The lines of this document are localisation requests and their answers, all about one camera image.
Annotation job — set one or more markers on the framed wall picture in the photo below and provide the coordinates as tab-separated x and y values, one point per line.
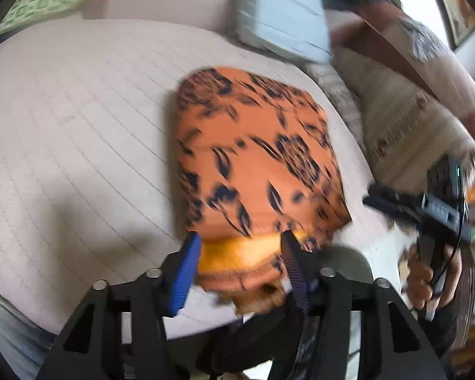
457	12

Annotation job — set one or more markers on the green patterned pillow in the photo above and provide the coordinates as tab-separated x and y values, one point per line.
43	0

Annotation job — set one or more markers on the orange floral cloth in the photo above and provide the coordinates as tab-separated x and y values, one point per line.
253	146

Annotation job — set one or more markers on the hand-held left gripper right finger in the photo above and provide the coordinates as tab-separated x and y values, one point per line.
297	285

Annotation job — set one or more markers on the pink ribbed bed sheet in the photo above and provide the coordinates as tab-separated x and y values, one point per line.
83	126

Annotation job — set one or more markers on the person's right forearm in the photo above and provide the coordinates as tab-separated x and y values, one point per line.
419	43

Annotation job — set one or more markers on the person's right hand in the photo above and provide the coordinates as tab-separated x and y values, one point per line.
419	281

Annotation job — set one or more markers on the cream fringed blanket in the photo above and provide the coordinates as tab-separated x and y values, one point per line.
396	126

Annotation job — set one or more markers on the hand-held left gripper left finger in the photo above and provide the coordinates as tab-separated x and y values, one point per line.
184	273

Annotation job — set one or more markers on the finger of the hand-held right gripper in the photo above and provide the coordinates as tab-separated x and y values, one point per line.
388	192
392	209

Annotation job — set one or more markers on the white striped pillow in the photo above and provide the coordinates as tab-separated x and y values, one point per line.
289	12

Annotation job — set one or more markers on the person's jeans leg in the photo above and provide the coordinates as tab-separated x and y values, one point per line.
12	336

